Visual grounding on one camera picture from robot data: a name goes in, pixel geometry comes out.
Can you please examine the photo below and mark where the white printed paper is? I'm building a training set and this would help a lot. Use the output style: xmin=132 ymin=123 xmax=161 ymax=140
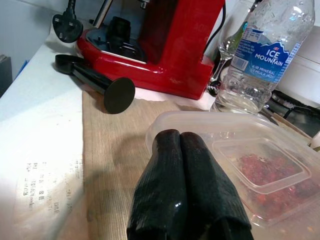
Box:
xmin=9 ymin=154 xmax=85 ymax=221

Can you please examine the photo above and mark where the black coffee tamper scoop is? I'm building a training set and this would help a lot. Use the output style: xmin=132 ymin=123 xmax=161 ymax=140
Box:
xmin=54 ymin=53 xmax=137 ymax=115

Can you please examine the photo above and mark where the white pot with handle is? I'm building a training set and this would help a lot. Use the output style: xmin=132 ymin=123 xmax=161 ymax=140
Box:
xmin=274 ymin=24 xmax=320 ymax=111

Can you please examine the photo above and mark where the large clear food container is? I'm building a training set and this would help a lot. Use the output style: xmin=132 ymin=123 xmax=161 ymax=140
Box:
xmin=144 ymin=111 xmax=320 ymax=229

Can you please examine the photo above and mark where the red coffee machine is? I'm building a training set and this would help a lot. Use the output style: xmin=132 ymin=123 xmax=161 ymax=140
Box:
xmin=76 ymin=0 xmax=226 ymax=101

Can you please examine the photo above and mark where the clear wine glass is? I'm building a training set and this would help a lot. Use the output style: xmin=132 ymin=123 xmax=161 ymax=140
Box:
xmin=211 ymin=23 xmax=248 ymax=97

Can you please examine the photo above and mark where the beige woven place mat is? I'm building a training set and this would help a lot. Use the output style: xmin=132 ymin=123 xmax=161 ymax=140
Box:
xmin=81 ymin=88 xmax=313 ymax=240

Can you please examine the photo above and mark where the black power plug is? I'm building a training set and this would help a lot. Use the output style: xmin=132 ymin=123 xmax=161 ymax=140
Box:
xmin=51 ymin=0 xmax=84 ymax=45

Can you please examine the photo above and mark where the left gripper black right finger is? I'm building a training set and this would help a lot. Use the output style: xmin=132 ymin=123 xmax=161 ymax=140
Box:
xmin=179 ymin=131 xmax=255 ymax=240

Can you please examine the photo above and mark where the black gas stove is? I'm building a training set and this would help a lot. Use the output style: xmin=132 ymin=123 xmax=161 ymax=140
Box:
xmin=262 ymin=89 xmax=320 ymax=139

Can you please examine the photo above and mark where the clear water bottle blue label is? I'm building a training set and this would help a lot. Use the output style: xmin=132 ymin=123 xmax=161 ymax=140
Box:
xmin=209 ymin=0 xmax=316 ymax=116

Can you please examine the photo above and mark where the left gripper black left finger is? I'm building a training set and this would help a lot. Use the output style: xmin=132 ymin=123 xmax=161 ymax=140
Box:
xmin=126 ymin=128 xmax=190 ymax=240

